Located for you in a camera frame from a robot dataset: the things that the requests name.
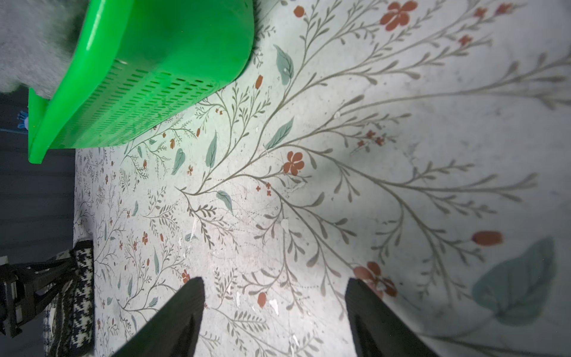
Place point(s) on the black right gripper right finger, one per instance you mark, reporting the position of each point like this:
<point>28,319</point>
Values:
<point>376,329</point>

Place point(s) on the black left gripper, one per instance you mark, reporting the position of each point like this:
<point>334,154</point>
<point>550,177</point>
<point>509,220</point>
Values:
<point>27,288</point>

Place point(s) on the dark grey scarf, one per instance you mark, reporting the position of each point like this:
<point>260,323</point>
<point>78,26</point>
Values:
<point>38,40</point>

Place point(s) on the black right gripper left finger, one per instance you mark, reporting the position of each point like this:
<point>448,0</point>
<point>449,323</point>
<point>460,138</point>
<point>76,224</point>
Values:
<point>174,330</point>

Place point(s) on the green plastic basket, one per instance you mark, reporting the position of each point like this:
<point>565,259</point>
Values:
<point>137,64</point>

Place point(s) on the black white houndstooth scarf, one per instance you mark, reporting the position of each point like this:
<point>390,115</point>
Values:
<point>69,320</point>

